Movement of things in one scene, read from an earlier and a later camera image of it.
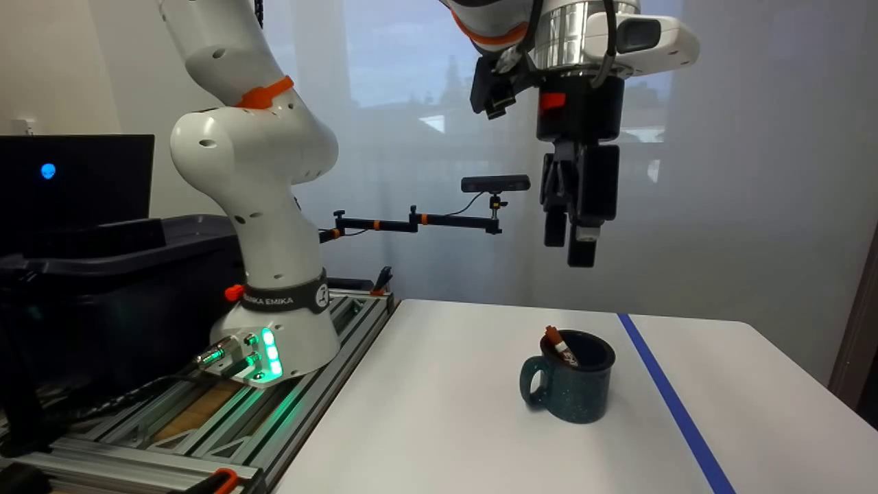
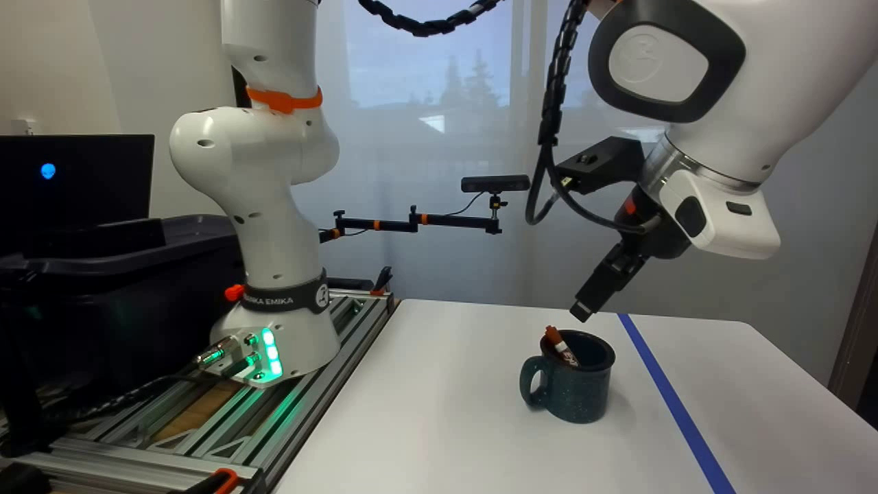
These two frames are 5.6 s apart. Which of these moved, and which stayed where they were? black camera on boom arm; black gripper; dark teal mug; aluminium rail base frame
Moved: black gripper
Stayed: black camera on boom arm; aluminium rail base frame; dark teal mug
